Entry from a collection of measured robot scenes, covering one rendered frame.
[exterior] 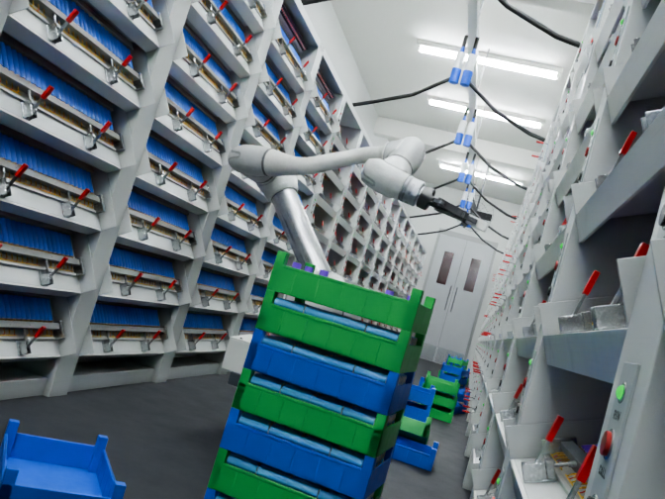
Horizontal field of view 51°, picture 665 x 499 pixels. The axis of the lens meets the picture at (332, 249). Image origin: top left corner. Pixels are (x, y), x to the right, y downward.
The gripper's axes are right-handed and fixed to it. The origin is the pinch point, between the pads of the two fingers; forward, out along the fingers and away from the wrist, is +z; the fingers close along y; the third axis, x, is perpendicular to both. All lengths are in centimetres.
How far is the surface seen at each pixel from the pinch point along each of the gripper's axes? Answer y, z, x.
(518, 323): 40, 24, -25
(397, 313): 93, 1, -36
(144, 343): -11, -86, -90
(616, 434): 176, 26, -35
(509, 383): 40, 28, -39
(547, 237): 39.7, 20.3, -1.4
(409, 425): -54, 9, -74
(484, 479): 40, 34, -63
